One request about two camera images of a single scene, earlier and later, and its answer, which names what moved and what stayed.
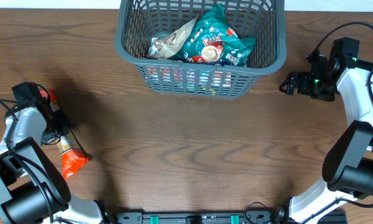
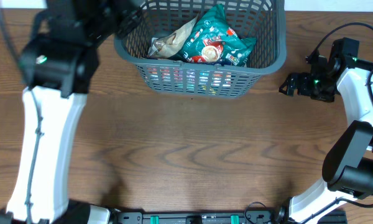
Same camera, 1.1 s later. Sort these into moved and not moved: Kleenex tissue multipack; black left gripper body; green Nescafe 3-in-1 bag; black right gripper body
Moved: black left gripper body
Not moved: black right gripper body; Kleenex tissue multipack; green Nescafe 3-in-1 bag
